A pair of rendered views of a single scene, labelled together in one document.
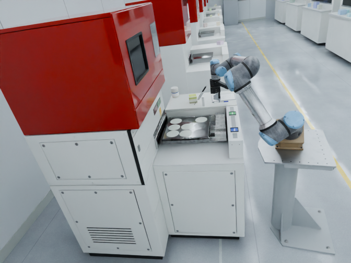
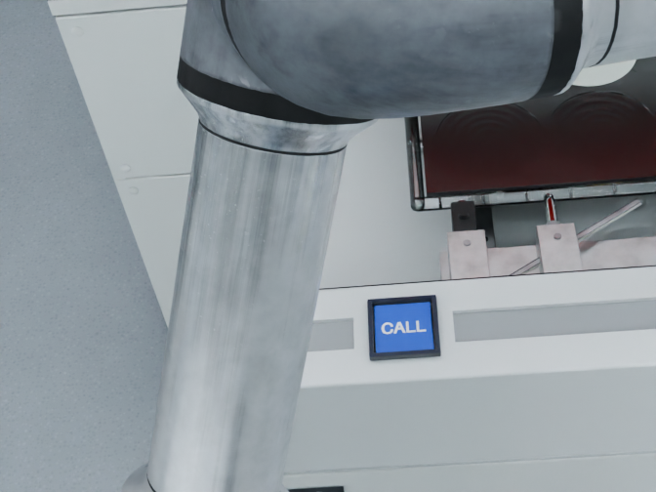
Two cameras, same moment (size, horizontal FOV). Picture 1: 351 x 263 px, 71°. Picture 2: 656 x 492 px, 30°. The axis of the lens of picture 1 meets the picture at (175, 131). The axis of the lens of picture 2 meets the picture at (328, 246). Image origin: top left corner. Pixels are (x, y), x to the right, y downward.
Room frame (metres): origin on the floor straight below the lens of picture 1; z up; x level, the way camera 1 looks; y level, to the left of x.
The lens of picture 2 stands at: (1.38, -0.95, 1.78)
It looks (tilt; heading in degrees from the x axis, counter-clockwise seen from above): 52 degrees down; 84
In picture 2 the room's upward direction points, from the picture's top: 9 degrees counter-clockwise
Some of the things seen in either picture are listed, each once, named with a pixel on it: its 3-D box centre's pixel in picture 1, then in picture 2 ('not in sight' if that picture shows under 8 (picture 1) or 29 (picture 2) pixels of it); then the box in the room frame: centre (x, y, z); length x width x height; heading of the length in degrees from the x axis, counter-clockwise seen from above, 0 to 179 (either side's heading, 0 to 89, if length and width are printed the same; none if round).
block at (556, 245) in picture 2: (220, 129); (560, 267); (1.65, -0.34, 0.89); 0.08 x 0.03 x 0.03; 77
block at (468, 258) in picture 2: (220, 134); (469, 274); (1.57, -0.33, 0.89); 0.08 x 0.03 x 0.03; 77
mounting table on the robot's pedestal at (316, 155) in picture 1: (291, 152); not in sight; (1.41, -0.79, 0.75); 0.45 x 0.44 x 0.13; 68
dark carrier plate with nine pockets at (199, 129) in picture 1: (187, 127); (586, 53); (1.77, -0.10, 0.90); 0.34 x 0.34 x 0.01; 77
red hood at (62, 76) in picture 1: (93, 63); not in sight; (1.70, 0.47, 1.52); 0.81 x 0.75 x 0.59; 167
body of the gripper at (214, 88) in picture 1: (215, 85); not in sight; (1.95, -0.39, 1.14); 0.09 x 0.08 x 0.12; 78
